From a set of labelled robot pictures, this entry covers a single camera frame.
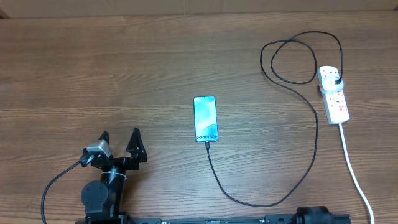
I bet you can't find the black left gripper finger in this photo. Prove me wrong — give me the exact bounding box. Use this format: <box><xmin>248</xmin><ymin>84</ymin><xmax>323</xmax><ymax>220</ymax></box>
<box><xmin>126</xmin><ymin>128</ymin><xmax>147</xmax><ymax>163</ymax></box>
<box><xmin>98</xmin><ymin>131</ymin><xmax>110</xmax><ymax>146</ymax></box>

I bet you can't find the blue Galaxy smartphone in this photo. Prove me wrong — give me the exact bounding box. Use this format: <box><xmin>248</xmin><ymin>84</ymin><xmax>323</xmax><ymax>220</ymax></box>
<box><xmin>193</xmin><ymin>96</ymin><xmax>219</xmax><ymax>142</ymax></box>

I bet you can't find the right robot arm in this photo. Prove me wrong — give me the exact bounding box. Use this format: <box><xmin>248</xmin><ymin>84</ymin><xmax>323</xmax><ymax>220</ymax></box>
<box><xmin>290</xmin><ymin>206</ymin><xmax>351</xmax><ymax>224</ymax></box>

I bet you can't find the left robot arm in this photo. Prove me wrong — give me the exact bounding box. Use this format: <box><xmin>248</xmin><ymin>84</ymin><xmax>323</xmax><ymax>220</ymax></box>
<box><xmin>79</xmin><ymin>128</ymin><xmax>147</xmax><ymax>223</ymax></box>

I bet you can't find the white charger plug adapter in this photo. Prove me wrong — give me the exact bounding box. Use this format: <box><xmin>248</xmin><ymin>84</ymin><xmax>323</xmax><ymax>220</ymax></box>
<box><xmin>319</xmin><ymin>77</ymin><xmax>344</xmax><ymax>94</ymax></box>

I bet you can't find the white power strip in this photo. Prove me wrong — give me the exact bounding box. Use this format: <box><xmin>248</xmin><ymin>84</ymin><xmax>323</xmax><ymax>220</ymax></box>
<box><xmin>317</xmin><ymin>66</ymin><xmax>349</xmax><ymax>125</ymax></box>

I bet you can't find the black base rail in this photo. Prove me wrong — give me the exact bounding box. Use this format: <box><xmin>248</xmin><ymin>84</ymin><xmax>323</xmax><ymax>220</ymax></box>
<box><xmin>74</xmin><ymin>213</ymin><xmax>352</xmax><ymax>224</ymax></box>

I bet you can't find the white power strip cord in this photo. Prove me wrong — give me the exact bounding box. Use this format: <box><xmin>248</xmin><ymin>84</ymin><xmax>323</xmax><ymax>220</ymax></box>
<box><xmin>338</xmin><ymin>123</ymin><xmax>376</xmax><ymax>224</ymax></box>

